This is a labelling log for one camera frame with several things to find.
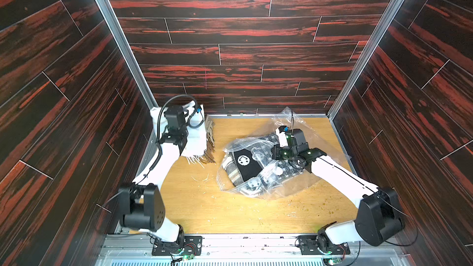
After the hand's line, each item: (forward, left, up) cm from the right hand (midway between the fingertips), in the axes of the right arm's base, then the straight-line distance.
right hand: (275, 147), depth 88 cm
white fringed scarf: (+2, +40, -6) cm, 40 cm away
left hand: (+8, +49, +17) cm, 52 cm away
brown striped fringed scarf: (+2, +34, -11) cm, 36 cm away
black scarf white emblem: (-5, +13, -10) cm, 17 cm away
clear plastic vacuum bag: (-11, -2, -10) cm, 15 cm away
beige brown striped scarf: (-6, +21, -11) cm, 25 cm away
